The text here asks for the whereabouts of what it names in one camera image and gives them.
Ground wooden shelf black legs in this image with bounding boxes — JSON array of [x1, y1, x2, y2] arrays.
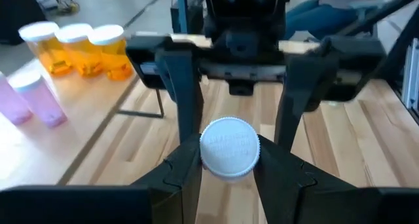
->
[[0, 56, 166, 191]]

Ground orange pill bottle white cap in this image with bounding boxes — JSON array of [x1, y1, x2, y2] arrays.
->
[[54, 23, 104, 77], [18, 20, 73, 77], [88, 24, 134, 82]]

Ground blue-grey metal cart frame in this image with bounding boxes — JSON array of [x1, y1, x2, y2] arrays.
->
[[170, 0, 206, 35]]

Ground grey office chair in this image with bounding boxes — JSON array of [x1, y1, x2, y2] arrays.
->
[[346, 0, 403, 25]]

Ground pink pill vial white cap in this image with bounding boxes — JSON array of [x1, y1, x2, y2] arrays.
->
[[0, 71, 33, 126], [8, 71, 69, 129], [198, 117, 262, 183]]

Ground black metal table frame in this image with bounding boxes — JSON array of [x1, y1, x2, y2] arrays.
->
[[340, 0, 419, 126]]

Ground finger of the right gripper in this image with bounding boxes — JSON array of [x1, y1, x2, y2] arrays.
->
[[155, 48, 206, 143], [274, 55, 340, 152]]

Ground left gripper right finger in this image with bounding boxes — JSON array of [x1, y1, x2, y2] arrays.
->
[[253, 134, 380, 224]]

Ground large black case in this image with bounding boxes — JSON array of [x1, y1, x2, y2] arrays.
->
[[0, 0, 46, 47]]

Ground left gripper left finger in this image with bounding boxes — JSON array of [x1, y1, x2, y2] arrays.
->
[[130, 134, 204, 224]]

